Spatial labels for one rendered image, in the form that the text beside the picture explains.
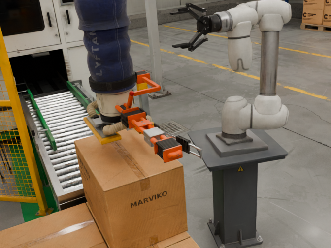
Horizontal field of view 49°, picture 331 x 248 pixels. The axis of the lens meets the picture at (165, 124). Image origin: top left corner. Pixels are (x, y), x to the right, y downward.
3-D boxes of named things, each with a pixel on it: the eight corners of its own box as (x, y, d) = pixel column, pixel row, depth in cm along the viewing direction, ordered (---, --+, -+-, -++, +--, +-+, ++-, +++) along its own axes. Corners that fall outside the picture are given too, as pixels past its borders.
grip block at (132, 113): (121, 123, 161) (119, 110, 159) (141, 117, 165) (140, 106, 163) (127, 129, 154) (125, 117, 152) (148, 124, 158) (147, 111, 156)
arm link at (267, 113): (250, 126, 233) (286, 128, 228) (250, 131, 217) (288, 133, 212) (254, 2, 219) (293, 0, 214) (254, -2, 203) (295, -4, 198)
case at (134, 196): (85, 197, 225) (73, 140, 208) (144, 177, 240) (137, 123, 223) (115, 260, 175) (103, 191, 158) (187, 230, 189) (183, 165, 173)
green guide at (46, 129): (21, 97, 414) (19, 90, 410) (30, 95, 418) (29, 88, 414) (44, 153, 281) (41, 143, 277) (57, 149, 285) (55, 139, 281)
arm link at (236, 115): (222, 125, 239) (222, 93, 231) (250, 126, 234) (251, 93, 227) (219, 134, 224) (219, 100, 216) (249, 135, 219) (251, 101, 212)
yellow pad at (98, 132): (83, 120, 193) (81, 111, 191) (101, 116, 197) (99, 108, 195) (101, 145, 165) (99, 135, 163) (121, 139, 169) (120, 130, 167)
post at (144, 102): (148, 188, 324) (136, 82, 283) (155, 186, 326) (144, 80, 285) (151, 192, 318) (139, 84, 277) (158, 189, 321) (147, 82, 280)
